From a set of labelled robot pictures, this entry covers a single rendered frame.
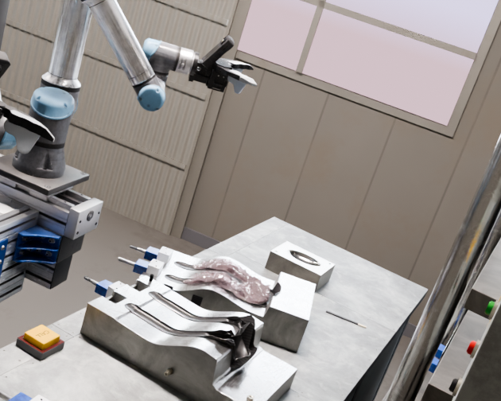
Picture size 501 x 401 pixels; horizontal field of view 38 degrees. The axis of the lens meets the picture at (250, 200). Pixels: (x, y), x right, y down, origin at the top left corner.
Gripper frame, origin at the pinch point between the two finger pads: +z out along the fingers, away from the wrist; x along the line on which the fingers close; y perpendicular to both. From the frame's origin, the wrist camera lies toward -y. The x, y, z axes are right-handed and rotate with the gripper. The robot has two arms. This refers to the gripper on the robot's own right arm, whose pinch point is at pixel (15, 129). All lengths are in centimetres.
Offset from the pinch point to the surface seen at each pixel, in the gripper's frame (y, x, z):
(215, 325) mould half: 44, -76, -6
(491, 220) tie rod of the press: -11, -82, 43
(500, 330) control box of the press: 0, -52, 63
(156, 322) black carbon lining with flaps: 49, -68, -17
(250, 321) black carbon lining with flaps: 40, -84, -1
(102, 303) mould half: 49, -58, -27
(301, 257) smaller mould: 40, -152, -38
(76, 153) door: 90, -226, -269
